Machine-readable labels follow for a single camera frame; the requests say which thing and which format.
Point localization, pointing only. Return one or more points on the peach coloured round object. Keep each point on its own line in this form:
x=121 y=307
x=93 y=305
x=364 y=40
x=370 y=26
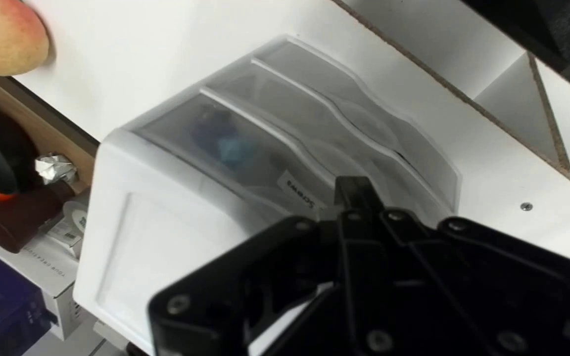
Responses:
x=4 y=32

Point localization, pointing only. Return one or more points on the crumpled foil piece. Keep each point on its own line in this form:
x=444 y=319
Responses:
x=54 y=169

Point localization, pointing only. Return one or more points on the dark blue box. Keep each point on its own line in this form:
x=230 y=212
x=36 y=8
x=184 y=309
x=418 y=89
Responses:
x=0 y=303

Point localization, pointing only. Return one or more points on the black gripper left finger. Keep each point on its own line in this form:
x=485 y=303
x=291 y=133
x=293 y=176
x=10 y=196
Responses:
x=252 y=283

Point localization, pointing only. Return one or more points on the transparent plastic drawer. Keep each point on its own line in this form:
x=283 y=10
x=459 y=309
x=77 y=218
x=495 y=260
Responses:
x=311 y=125
x=376 y=111
x=166 y=131

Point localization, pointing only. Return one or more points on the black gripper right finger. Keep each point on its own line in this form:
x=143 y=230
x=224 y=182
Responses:
x=483 y=289

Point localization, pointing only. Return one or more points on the white plastic drawer unit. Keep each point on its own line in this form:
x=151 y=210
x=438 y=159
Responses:
x=166 y=263

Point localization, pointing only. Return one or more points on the white shelf cabinet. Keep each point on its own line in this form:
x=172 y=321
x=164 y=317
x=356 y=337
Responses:
x=166 y=40

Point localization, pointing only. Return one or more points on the dark brown cylinder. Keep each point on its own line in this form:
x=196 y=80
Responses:
x=20 y=220

